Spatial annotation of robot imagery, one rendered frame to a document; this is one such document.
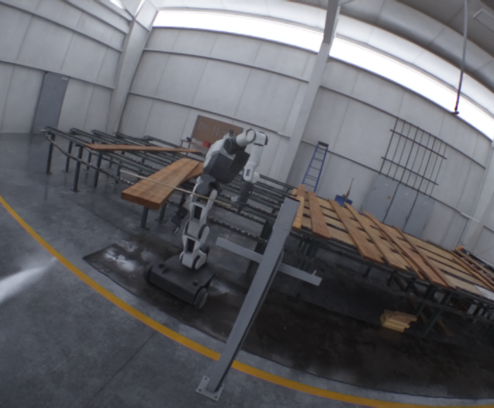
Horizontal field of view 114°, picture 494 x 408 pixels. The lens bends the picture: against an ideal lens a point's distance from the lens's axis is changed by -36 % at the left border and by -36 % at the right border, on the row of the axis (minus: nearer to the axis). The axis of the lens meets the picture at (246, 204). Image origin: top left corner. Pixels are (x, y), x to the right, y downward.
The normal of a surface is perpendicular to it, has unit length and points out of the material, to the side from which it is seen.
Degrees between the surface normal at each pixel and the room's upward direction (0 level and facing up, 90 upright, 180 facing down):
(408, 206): 90
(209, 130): 90
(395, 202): 90
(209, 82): 89
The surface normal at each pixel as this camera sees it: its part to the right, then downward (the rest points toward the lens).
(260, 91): -0.18, 0.16
